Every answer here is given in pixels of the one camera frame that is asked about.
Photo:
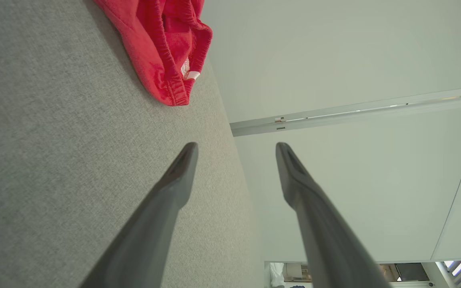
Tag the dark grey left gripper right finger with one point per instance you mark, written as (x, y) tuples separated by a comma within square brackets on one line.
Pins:
[(326, 240)]

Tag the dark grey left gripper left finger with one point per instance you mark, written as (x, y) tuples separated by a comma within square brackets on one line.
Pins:
[(150, 224)]

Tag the grey slotted metal post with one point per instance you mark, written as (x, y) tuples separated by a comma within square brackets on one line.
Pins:
[(334, 115)]

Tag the red shorts with white stripes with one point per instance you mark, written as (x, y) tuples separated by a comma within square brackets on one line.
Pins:
[(150, 44)]

